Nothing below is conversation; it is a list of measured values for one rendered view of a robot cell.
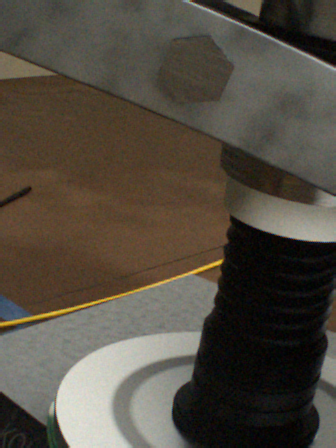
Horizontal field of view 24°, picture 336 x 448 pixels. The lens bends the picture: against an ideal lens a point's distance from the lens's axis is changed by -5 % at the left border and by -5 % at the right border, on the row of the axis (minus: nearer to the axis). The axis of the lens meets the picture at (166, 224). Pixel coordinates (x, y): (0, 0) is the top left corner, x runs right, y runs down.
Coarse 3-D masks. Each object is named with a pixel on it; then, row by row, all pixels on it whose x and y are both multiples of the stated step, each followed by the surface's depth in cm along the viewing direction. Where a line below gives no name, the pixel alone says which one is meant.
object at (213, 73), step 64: (0, 0) 31; (64, 0) 31; (128, 0) 31; (192, 0) 31; (64, 64) 32; (128, 64) 32; (192, 64) 30; (256, 64) 31; (320, 64) 31; (192, 128) 32; (256, 128) 32; (320, 128) 32
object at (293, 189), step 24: (264, 0) 35; (288, 0) 34; (312, 0) 33; (264, 24) 34; (288, 24) 34; (312, 24) 33; (312, 48) 32; (240, 168) 36; (264, 168) 35; (264, 192) 36; (288, 192) 35; (312, 192) 35
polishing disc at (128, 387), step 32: (96, 352) 48; (128, 352) 49; (160, 352) 49; (192, 352) 50; (64, 384) 44; (96, 384) 45; (128, 384) 45; (160, 384) 46; (320, 384) 48; (64, 416) 41; (96, 416) 41; (128, 416) 42; (160, 416) 42; (320, 416) 44
